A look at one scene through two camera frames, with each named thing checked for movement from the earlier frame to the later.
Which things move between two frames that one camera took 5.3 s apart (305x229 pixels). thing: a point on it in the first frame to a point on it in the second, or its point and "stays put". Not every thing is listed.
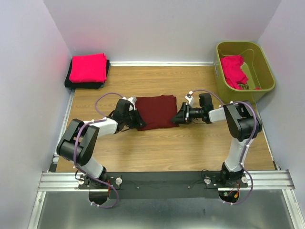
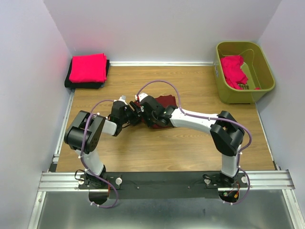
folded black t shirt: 68,84 stays put
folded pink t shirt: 88,68 stays put
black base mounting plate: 163,185 stays put
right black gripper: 182,117 to 143,112
